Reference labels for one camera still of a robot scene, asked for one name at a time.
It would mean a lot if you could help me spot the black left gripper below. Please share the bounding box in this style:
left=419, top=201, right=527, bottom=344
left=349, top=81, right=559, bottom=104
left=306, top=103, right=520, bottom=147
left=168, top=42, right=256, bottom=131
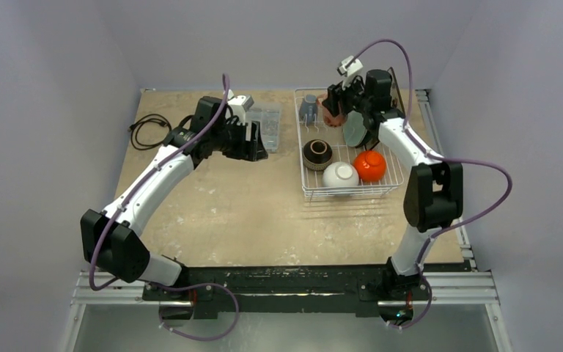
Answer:
left=210, top=118, right=267, bottom=161

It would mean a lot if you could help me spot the pink flowered mug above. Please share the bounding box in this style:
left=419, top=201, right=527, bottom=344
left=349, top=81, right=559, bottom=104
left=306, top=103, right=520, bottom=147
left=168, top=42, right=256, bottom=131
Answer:
left=317, top=94, right=347, bottom=128

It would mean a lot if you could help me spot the grey printed mug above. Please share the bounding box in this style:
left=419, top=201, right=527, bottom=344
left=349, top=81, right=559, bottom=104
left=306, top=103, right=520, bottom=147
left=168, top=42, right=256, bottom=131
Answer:
left=298, top=95, right=318, bottom=125

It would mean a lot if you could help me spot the light green round plate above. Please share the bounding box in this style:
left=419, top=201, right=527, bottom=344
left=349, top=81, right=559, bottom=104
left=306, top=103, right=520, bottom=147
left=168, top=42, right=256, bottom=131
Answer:
left=342, top=111, right=372, bottom=147

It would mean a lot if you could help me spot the brown rimmed beige bowl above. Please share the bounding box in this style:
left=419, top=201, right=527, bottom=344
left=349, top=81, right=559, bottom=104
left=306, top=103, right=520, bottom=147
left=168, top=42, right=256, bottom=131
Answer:
left=302, top=139, right=333, bottom=172

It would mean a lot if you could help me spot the square floral plate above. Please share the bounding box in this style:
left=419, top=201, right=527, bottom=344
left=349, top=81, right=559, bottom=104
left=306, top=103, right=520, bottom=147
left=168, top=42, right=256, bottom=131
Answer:
left=387, top=67, right=406, bottom=117

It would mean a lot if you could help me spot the white bowl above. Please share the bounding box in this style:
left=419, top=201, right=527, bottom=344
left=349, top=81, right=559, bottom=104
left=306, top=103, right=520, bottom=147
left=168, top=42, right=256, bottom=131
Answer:
left=322, top=161, right=359, bottom=196

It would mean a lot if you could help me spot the orange bowl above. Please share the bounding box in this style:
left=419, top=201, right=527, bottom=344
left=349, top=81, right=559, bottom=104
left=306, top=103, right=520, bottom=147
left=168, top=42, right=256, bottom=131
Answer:
left=353, top=150, right=387, bottom=183

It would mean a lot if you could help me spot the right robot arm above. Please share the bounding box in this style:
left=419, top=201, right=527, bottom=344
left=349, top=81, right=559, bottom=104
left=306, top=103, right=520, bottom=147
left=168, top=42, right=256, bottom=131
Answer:
left=323, top=69, right=463, bottom=298

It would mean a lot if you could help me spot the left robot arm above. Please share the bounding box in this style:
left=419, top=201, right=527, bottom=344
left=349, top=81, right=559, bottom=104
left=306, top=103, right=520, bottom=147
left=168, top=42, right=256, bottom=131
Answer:
left=81, top=95, right=268, bottom=300

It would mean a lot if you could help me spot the clear plastic screw box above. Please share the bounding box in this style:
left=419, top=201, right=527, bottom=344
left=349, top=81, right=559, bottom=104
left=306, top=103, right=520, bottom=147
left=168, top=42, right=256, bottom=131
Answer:
left=247, top=102, right=282, bottom=153

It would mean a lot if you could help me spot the white wire dish rack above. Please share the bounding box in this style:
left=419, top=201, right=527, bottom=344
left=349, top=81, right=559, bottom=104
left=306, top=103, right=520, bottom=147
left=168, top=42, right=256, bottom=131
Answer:
left=293, top=88, right=405, bottom=200

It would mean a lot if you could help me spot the black coiled cable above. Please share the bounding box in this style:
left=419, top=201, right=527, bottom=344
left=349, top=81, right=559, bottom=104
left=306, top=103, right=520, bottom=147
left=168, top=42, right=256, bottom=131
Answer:
left=128, top=113, right=173, bottom=152

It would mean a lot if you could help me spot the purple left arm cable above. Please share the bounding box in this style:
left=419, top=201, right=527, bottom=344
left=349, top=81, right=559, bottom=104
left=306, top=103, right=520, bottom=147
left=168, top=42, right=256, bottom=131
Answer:
left=88, top=73, right=240, bottom=342

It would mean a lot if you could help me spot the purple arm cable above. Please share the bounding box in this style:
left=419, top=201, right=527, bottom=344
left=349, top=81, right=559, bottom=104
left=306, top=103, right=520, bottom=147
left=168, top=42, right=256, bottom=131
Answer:
left=88, top=73, right=240, bottom=342
left=351, top=39, right=514, bottom=331

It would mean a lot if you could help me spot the black table edge rail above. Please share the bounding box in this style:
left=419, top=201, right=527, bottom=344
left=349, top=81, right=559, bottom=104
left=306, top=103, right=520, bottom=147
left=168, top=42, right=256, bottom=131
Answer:
left=70, top=264, right=501, bottom=322

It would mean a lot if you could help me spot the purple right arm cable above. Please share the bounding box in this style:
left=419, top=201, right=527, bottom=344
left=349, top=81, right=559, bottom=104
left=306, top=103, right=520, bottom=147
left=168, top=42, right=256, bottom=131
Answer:
left=351, top=39, right=514, bottom=331

